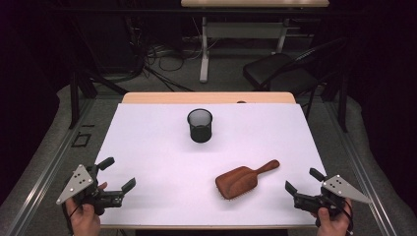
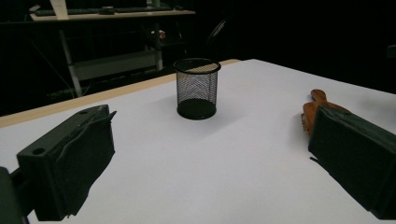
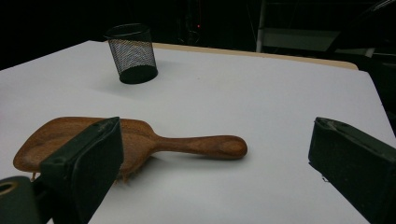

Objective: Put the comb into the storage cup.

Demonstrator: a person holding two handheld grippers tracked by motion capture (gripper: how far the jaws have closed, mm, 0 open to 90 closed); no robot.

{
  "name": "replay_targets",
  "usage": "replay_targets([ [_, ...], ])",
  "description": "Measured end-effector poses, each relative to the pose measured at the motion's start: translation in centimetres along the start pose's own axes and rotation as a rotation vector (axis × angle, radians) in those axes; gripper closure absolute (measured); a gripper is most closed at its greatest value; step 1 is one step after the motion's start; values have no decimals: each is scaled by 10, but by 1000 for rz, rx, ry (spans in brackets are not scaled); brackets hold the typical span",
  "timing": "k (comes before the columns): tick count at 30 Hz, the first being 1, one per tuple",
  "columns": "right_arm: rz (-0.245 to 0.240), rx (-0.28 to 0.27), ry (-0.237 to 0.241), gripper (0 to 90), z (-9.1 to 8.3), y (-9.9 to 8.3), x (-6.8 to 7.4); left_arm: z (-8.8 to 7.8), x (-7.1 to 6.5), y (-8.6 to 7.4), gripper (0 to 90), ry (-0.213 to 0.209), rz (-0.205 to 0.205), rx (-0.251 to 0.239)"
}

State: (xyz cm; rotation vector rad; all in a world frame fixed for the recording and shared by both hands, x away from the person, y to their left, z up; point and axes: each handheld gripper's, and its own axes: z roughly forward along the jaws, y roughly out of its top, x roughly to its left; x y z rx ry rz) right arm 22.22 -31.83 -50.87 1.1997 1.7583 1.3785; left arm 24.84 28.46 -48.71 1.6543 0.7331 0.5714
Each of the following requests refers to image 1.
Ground black folding chair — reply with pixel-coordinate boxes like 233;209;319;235
242;36;348;121

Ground person's right hand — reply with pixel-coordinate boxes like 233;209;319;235
311;198;355;236

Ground person's left hand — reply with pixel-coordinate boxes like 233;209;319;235
64;182;109;236

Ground black metal stand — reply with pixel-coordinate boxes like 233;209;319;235
323;74;350;134
67;69;130;131

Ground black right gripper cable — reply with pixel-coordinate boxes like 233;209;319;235
340;199;356;236

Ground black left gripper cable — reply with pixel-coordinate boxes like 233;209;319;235
62;201;82;236

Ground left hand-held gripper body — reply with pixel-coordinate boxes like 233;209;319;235
55;163;126;216

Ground black floor cables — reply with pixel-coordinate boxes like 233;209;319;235
129;16;205;93

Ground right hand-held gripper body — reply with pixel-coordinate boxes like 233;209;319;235
292;174;373;228

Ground white table sheet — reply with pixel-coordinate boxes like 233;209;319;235
93;102;328;227

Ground black mesh cup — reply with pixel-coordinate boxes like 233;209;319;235
186;108;214;145

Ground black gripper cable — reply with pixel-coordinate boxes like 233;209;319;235
340;199;356;236
62;201;82;236

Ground white-legged desk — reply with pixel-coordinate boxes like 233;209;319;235
180;0;330;84

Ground aluminium floor rail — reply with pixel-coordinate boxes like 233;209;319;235
5;97;96;236
324;100;398;236

